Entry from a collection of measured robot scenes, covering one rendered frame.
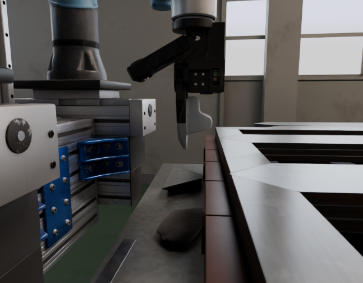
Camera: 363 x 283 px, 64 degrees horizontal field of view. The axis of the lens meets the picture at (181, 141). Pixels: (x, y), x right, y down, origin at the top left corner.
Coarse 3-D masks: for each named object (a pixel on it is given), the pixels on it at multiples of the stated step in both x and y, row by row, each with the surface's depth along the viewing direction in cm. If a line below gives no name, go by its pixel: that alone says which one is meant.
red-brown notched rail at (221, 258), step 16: (208, 144) 106; (208, 160) 81; (208, 176) 64; (208, 192) 54; (224, 192) 54; (208, 208) 46; (224, 208) 46; (208, 224) 41; (224, 224) 41; (208, 240) 36; (224, 240) 36; (208, 256) 33; (224, 256) 33; (240, 256) 33; (208, 272) 30; (224, 272) 30; (240, 272) 30
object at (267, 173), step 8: (256, 168) 55; (264, 168) 55; (272, 168) 55; (248, 176) 50; (256, 176) 50; (264, 176) 50; (272, 176) 50; (280, 176) 50; (272, 184) 45; (280, 184) 45; (288, 184) 45
